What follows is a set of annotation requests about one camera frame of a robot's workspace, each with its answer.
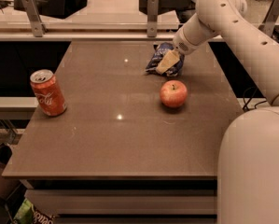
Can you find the green snack bag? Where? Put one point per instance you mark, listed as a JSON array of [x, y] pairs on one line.
[[25, 213]]

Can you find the metal bracket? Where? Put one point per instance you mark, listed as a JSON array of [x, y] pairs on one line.
[[152, 17], [270, 19], [37, 26]]

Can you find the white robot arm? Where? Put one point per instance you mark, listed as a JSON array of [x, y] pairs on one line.
[[248, 161]]

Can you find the blue chip bag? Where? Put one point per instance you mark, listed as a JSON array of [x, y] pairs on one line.
[[160, 51]]

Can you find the middle metal bracket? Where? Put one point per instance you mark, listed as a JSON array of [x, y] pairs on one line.
[[152, 17]]

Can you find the red coke can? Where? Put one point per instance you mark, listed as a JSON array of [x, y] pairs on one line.
[[48, 92]]

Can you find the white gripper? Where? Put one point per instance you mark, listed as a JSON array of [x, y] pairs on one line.
[[182, 45]]

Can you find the red apple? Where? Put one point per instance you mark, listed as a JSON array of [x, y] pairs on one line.
[[173, 93]]

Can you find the dark bin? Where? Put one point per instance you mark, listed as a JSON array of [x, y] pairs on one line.
[[7, 186]]

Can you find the left metal bracket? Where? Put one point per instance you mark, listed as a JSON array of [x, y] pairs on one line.
[[37, 26]]

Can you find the right metal bracket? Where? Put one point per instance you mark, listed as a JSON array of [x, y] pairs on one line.
[[270, 19]]

